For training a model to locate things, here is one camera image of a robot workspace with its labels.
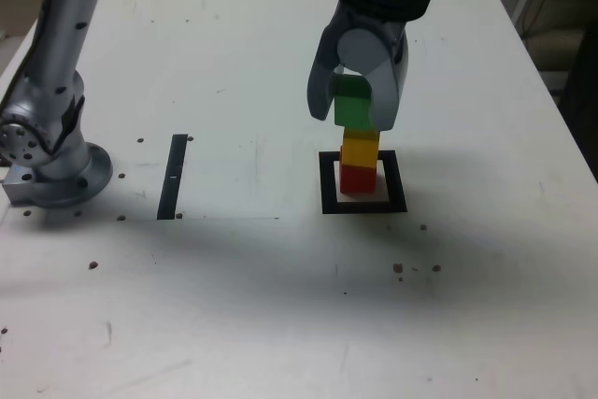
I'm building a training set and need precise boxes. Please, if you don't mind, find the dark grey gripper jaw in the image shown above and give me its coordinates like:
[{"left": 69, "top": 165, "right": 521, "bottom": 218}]
[{"left": 306, "top": 0, "right": 357, "bottom": 123}]

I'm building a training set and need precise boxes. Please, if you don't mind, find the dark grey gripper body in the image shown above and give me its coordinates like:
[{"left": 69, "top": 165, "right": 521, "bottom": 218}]
[{"left": 344, "top": 2, "right": 408, "bottom": 41}]

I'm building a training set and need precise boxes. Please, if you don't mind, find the black tape strip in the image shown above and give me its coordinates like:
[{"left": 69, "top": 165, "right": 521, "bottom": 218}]
[{"left": 157, "top": 134, "right": 189, "bottom": 221}]

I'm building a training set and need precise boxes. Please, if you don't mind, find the red cube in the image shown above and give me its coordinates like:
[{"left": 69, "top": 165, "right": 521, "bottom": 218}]
[{"left": 339, "top": 163, "right": 378, "bottom": 196}]

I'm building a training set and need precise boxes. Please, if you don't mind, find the yellow cube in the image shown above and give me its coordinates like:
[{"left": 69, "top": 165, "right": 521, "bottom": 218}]
[{"left": 340, "top": 127, "right": 381, "bottom": 170}]

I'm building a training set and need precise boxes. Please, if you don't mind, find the black tape square outline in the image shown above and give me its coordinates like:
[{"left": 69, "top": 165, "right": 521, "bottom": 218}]
[{"left": 318, "top": 150, "right": 408, "bottom": 216}]

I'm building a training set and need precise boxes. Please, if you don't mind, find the green cube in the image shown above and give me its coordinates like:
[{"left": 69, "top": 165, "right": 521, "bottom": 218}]
[{"left": 329, "top": 74, "right": 376, "bottom": 130}]

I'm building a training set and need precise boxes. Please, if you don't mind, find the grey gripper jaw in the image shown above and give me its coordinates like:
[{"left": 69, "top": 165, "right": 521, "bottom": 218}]
[{"left": 335, "top": 27, "right": 413, "bottom": 133}]

